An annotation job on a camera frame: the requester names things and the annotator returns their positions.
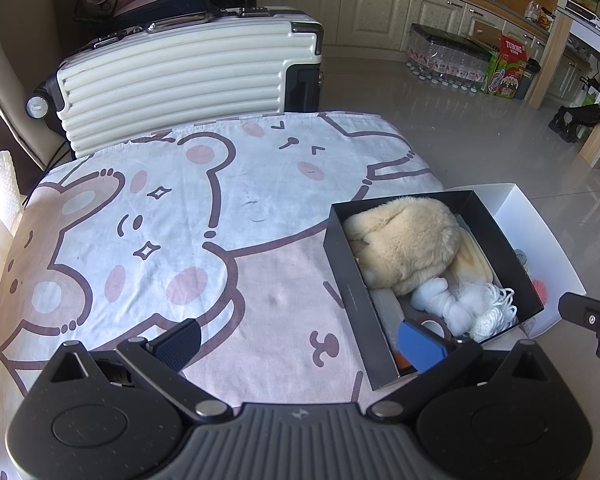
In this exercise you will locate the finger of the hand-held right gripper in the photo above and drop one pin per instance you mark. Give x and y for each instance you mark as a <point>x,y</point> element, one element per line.
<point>587,312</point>

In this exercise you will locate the pink knit item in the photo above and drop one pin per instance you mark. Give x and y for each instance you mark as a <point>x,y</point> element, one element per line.
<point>540,290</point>

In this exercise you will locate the black cardboard box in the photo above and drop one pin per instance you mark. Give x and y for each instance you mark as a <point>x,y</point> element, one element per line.
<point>355,290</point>

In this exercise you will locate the white yarn bundle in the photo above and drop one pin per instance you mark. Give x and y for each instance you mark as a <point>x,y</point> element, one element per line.
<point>485,310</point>

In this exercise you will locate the oval wooden box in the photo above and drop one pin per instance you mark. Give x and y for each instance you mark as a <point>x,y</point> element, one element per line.
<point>472,265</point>

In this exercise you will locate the white knotted cloth bundle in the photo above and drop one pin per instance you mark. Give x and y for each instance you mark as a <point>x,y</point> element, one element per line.
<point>430,295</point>

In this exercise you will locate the grey knit item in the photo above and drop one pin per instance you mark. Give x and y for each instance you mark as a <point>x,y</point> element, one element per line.
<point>521,259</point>

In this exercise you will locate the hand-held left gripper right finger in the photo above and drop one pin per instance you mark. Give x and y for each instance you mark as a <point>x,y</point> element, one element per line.
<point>420,347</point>

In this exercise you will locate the white ribbed suitcase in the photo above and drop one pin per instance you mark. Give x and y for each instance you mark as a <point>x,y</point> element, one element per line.
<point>170,90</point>

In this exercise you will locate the beige plush toy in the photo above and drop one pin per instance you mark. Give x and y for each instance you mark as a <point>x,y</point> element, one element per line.
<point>405,240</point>

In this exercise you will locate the white cardboard box lid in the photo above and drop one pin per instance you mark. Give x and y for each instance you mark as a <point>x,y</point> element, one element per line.
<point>525,220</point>

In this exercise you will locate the black bin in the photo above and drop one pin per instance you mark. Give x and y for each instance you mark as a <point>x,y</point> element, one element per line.
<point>528,80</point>

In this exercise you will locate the red green carton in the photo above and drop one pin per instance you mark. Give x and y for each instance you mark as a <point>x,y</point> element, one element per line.
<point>507,70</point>

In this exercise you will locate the brown tape roll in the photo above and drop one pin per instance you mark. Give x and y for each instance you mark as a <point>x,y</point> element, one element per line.
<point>444,329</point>

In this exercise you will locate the clear snack jar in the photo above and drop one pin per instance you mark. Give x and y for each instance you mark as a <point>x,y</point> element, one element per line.
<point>540,15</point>

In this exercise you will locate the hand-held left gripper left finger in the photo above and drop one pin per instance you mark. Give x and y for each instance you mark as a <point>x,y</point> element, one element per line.
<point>177,345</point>

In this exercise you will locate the pack of water bottles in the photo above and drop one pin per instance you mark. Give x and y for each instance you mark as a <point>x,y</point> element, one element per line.
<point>445,60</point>

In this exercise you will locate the white embossed paper towel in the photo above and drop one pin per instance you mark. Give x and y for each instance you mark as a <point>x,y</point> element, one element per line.
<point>0,180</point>

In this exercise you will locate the cream kitchen cabinets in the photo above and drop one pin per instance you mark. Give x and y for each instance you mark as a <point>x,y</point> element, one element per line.
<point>370,5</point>

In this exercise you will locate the bear printed blanket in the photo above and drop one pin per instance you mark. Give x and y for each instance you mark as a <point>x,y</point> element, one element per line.
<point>180,185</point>

